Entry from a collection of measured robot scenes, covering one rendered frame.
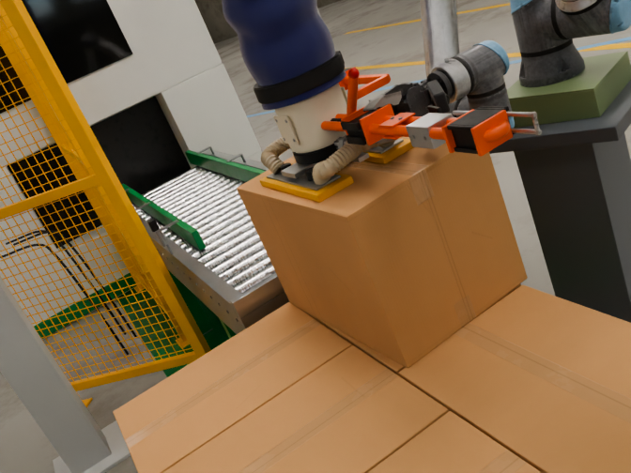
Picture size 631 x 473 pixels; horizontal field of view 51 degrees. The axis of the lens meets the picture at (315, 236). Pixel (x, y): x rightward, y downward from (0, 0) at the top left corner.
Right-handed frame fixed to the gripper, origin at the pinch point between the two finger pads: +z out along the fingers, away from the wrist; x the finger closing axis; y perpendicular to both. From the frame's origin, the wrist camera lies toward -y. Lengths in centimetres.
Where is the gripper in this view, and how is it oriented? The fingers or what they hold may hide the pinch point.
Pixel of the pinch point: (376, 124)
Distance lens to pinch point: 144.4
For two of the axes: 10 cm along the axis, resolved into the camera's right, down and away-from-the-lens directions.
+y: -4.4, -1.9, 8.8
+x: -3.7, -8.5, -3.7
